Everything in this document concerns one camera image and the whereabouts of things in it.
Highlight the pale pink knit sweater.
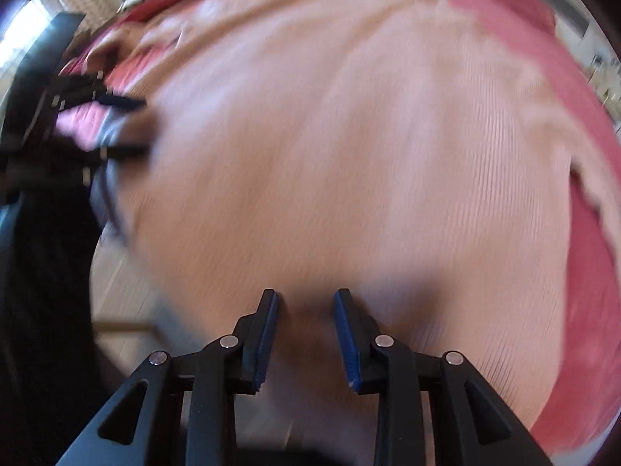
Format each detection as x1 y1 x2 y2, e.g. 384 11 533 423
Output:
87 0 621 466

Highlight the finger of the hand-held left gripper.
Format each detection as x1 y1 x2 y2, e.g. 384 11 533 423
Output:
98 144 149 162
94 91 147 111

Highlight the patterned cream curtain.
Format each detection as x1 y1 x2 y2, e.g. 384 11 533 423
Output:
0 0 114 76

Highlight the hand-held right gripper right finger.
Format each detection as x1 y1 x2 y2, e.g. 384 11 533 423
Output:
332 288 554 466

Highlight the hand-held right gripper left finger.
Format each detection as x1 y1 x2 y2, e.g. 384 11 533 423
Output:
58 289 279 466

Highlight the pink bed blanket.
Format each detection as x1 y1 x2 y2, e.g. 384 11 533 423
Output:
56 0 621 452

